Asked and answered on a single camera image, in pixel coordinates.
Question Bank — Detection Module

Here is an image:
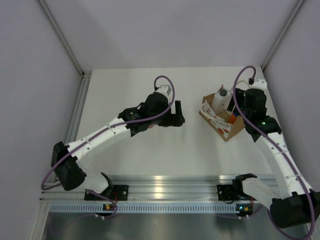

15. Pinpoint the watermelon print canvas bag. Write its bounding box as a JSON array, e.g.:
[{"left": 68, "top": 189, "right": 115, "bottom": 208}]
[{"left": 198, "top": 84, "right": 245, "bottom": 142}]

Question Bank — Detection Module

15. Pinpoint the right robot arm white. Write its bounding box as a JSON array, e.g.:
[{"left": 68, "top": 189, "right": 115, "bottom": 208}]
[{"left": 231, "top": 87, "right": 320, "bottom": 229}]

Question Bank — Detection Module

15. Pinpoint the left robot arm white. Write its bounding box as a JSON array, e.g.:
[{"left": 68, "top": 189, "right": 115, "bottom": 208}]
[{"left": 51, "top": 91, "right": 185, "bottom": 200}]

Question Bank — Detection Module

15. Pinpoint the white bottle dark cap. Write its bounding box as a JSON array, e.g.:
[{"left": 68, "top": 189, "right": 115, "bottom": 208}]
[{"left": 211, "top": 87, "right": 232, "bottom": 115}]

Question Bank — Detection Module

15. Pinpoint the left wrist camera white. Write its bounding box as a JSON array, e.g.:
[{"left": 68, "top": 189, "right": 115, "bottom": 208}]
[{"left": 155, "top": 85, "right": 172, "bottom": 102}]

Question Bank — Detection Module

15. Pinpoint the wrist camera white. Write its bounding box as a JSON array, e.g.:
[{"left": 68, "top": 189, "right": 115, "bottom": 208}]
[
  {"left": 155, "top": 85, "right": 172, "bottom": 102},
  {"left": 248, "top": 77, "right": 268, "bottom": 91}
]

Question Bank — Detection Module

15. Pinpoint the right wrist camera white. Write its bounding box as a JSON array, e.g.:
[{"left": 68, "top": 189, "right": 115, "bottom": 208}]
[{"left": 248, "top": 77, "right": 268, "bottom": 91}]

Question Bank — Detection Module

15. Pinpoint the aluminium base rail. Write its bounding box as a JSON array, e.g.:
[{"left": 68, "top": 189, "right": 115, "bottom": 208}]
[{"left": 39, "top": 174, "right": 280, "bottom": 203}]

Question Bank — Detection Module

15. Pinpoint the left aluminium frame post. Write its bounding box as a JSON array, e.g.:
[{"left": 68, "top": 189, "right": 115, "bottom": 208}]
[{"left": 37, "top": 0, "right": 85, "bottom": 77}]

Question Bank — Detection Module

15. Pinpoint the aluminium frame post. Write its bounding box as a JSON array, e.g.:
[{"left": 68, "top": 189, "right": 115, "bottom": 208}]
[
  {"left": 37, "top": 0, "right": 85, "bottom": 77},
  {"left": 261, "top": 0, "right": 308, "bottom": 72}
]

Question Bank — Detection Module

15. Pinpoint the right aluminium frame post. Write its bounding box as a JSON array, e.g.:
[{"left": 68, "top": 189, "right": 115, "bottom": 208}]
[{"left": 261, "top": 0, "right": 308, "bottom": 72}]

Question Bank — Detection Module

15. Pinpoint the slotted grey cable duct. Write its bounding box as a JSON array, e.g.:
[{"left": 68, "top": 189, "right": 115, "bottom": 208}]
[{"left": 49, "top": 202, "right": 252, "bottom": 214}]

